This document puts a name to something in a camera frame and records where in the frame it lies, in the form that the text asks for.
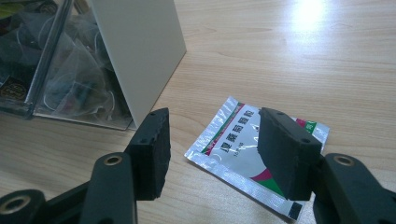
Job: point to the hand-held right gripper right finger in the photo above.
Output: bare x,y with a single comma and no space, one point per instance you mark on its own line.
286,155

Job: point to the pile of dark packets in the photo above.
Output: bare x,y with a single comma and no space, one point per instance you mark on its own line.
14,90

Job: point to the silver foil sachet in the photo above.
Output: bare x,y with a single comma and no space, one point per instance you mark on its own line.
236,146

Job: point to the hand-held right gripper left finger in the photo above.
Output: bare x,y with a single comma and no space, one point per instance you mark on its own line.
152,155

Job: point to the white storage box clear front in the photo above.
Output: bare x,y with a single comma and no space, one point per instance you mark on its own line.
140,46

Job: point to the pile of mesh tea bags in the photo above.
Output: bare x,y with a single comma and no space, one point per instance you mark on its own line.
77,84

